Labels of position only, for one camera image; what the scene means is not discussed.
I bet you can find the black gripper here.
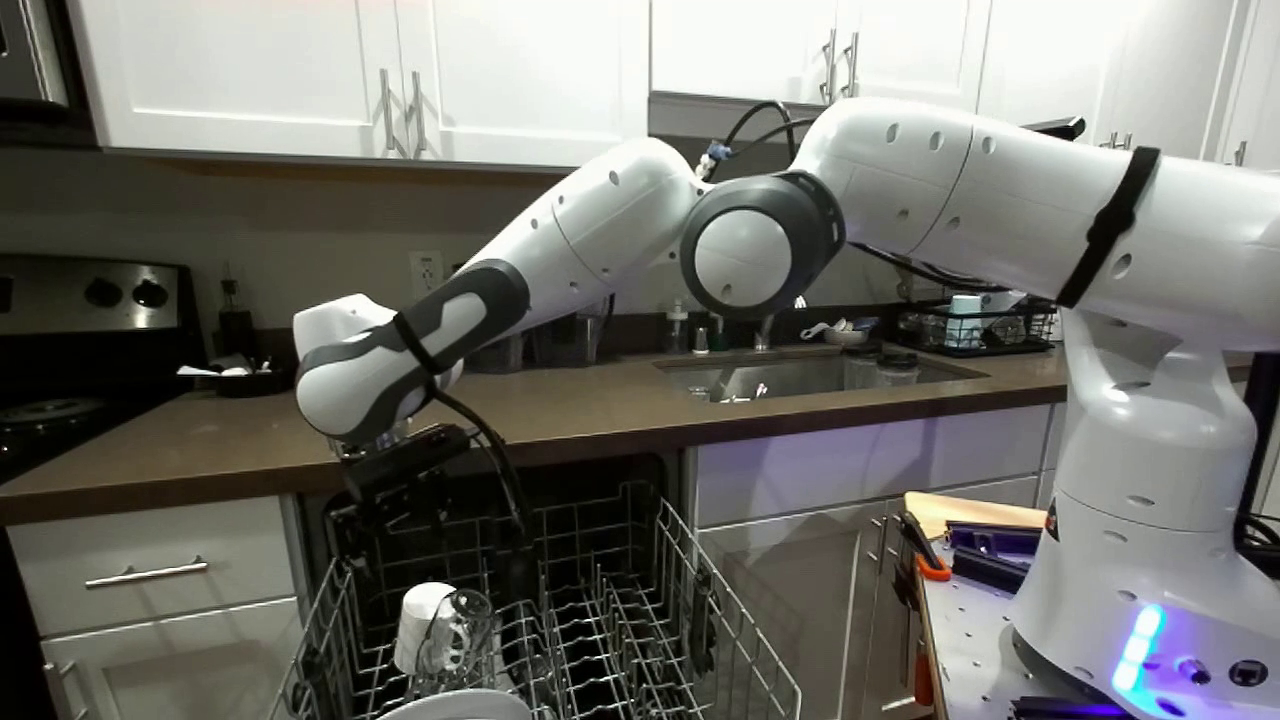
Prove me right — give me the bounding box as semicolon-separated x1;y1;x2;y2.
341;422;477;507

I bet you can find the small black dish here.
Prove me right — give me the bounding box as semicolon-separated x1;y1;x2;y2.
174;347;305;399

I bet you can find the dark bottle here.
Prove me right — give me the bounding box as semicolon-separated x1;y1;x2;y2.
214;274;259;360

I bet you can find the white plate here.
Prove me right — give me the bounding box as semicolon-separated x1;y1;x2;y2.
375;684;536;720

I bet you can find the white drawer cabinet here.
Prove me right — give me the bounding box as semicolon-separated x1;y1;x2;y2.
0;492;309;720

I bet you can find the black and silver stove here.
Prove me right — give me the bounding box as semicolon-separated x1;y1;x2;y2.
0;254;214;487

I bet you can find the steel kitchen sink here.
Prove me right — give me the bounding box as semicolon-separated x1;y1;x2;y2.
658;345;992;410

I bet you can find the white sink base cabinet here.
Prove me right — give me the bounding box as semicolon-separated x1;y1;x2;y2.
683;399;1073;534

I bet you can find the orange and black screwdriver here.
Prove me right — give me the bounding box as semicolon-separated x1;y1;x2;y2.
896;507;961;589

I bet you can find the over-range microwave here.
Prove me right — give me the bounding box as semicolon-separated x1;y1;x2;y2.
0;0;101;148

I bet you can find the wooden board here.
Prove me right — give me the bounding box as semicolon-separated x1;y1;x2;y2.
901;487;1060;543

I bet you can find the black dish drying rack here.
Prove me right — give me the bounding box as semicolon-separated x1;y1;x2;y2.
892;286;1064;360

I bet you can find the black clamp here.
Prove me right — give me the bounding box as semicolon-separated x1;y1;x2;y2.
942;522;1056;593

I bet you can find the white wall outlet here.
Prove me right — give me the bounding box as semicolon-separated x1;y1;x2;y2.
407;248;454;304

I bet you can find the metal wire dishwasher rack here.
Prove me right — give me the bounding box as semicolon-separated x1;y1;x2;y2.
259;492;810;720

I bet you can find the white upper cabinet with handles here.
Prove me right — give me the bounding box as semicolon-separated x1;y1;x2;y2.
66;0;651;169

